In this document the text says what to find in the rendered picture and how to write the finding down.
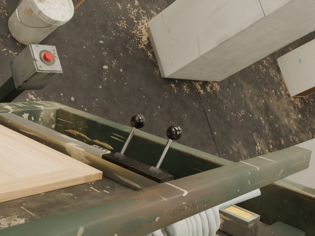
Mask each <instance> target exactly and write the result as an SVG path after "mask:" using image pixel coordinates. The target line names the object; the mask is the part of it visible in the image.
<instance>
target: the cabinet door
mask: <svg viewBox="0 0 315 236"><path fill-rule="evenodd" d="M102 174H103V172H101V171H99V170H97V169H95V168H93V167H91V166H89V165H87V164H85V163H82V162H80V161H78V160H76V159H74V158H72V157H69V156H67V155H65V154H63V153H61V152H59V151H56V150H54V149H52V148H50V147H48V146H46V145H43V144H41V143H39V142H37V141H35V140H33V139H30V138H28V137H26V136H24V135H22V134H20V133H17V132H15V131H13V130H11V129H9V128H7V127H4V126H2V125H0V203H1V202H4V201H9V200H13V199H18V198H22V197H27V196H30V195H35V194H39V193H43V192H48V191H53V190H57V189H61V188H65V187H70V186H73V185H78V184H83V183H87V182H91V181H96V180H100V179H102Z"/></svg>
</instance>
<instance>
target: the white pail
mask: <svg viewBox="0 0 315 236"><path fill-rule="evenodd" d="M21 1H22V0H21ZM83 2H84V0H82V1H81V2H80V3H79V4H78V5H77V6H76V7H75V8H74V6H73V3H72V0H23V1H22V2H21V4H20V2H19V4H20V5H19V4H18V6H17V9H16V10H15V11H14V12H13V14H12V15H11V16H10V18H9V20H8V29H9V31H10V33H11V35H12V36H13V37H14V38H15V39H16V40H17V41H18V42H20V43H22V44H24V45H28V44H38V43H40V42H41V41H42V40H43V39H44V38H46V37H47V36H48V35H49V34H50V33H52V32H53V31H54V30H55V29H56V28H57V27H59V26H61V25H63V24H65V23H66V22H68V21H69V20H70V19H71V18H72V17H73V14H74V10H75V9H76V8H77V7H79V6H80V5H81V4H82V3H83Z"/></svg>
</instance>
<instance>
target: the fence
mask: <svg viewBox="0 0 315 236"><path fill-rule="evenodd" d="M0 125H2V126H4V127H7V128H9V129H11V130H13V131H15V132H17V133H20V134H22V135H24V136H26V137H28V138H30V139H33V140H35V141H37V142H39V143H41V144H43V145H46V146H48V147H50V148H52V149H54V150H56V151H59V152H61V153H63V154H65V155H67V156H69V157H72V158H74V159H76V160H78V161H80V162H82V163H85V164H87V165H89V166H91V167H93V168H95V169H97V170H99V171H101V172H103V175H105V176H107V177H109V178H111V179H113V180H115V181H118V182H120V183H122V184H124V185H126V186H128V187H130V188H133V189H135V190H137V191H138V190H141V189H145V188H148V187H152V186H155V185H158V184H162V183H158V182H156V181H153V180H151V179H149V178H146V177H144V176H142V175H139V174H137V173H135V172H132V171H130V170H128V169H126V168H123V167H121V166H119V165H116V164H114V163H112V162H109V161H107V160H105V159H102V155H103V154H109V153H108V152H105V151H103V150H100V149H98V148H95V147H93V146H90V145H88V144H86V143H83V142H81V141H78V140H76V139H73V138H71V137H68V136H66V135H64V134H61V133H59V132H57V131H54V130H52V129H49V128H47V127H44V126H42V125H39V124H37V123H35V122H32V121H30V120H27V119H25V118H22V117H20V116H18V115H15V114H13V113H0ZM172 181H173V180H172ZM232 206H233V207H235V208H237V209H240V210H242V211H245V212H247V213H249V214H252V215H253V216H251V217H249V218H247V219H246V218H243V217H241V216H239V215H236V214H234V213H232V212H229V211H227V210H225V209H227V208H229V207H231V206H228V207H226V208H223V209H220V210H219V216H220V226H219V229H220V230H222V231H224V232H226V233H228V234H231V235H233V236H254V235H256V234H257V231H258V226H259V220H260V215H258V214H255V213H253V212H250V211H248V210H246V209H243V208H241V207H239V206H236V205H232Z"/></svg>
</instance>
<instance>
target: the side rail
mask: <svg viewBox="0 0 315 236"><path fill-rule="evenodd" d="M131 130H132V128H131V127H128V126H126V125H122V124H119V123H116V122H113V121H110V120H108V119H105V118H101V117H98V116H95V115H92V114H89V113H86V112H84V111H80V110H77V109H74V108H71V107H63V108H58V119H57V128H56V131H57V132H59V133H61V134H64V135H66V136H68V137H71V138H73V139H76V140H78V141H81V142H83V143H86V144H88V145H90V146H92V145H96V146H99V147H101V148H104V149H106V150H109V151H111V152H112V153H115V152H118V153H120V151H121V149H122V147H123V145H124V143H125V141H126V140H127V138H128V136H129V134H130V132H131ZM167 142H168V140H167V139H164V138H161V137H158V136H155V135H152V134H149V133H146V132H143V131H140V130H137V129H136V131H135V133H134V135H133V137H132V138H131V140H130V142H129V144H128V146H127V148H126V150H125V152H124V155H125V156H127V157H129V158H132V159H134V160H136V161H139V162H142V163H144V164H147V165H149V166H153V167H155V166H156V164H157V162H158V160H159V158H160V156H161V154H162V152H163V150H164V148H165V146H166V144H167ZM232 163H235V162H232V161H229V160H227V159H224V158H221V157H218V156H215V155H211V154H208V153H205V152H203V151H200V150H197V149H194V148H191V147H188V146H185V145H182V144H179V143H176V142H173V141H172V143H171V145H170V147H169V149H168V151H167V153H166V155H165V157H164V159H163V161H162V163H161V166H160V168H159V169H161V170H162V171H164V172H166V173H169V174H171V175H174V180H176V179H180V178H183V177H187V176H190V175H194V174H197V173H201V172H204V171H208V170H212V169H215V168H219V167H222V166H226V165H229V164H232ZM259 190H260V192H261V195H259V196H257V197H254V198H251V199H248V200H245V201H243V202H240V203H237V204H234V205H236V206H238V207H241V208H243V209H246V210H248V211H250V212H253V213H255V214H258V215H260V220H259V221H260V222H263V223H265V224H268V225H272V224H273V223H275V222H277V221H281V222H284V223H286V224H289V225H291V226H294V227H296V228H298V229H301V230H304V231H305V232H306V233H307V236H315V189H313V188H310V187H307V186H304V185H301V184H298V183H295V182H292V181H289V180H286V179H280V180H278V181H276V182H273V183H271V184H268V185H266V186H264V187H261V188H259Z"/></svg>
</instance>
